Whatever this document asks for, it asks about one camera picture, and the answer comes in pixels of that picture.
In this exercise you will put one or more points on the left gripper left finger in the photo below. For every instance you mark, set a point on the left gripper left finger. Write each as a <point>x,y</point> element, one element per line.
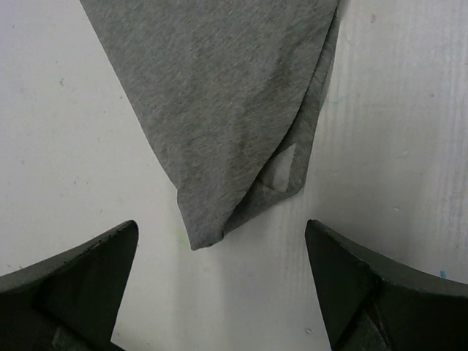
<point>69,301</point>

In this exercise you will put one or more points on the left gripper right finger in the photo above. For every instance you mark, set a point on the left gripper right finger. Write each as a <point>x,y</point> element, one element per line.
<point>371,302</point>

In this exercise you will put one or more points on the grey and cream sock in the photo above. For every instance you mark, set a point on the grey and cream sock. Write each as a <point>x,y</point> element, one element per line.
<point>227,93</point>

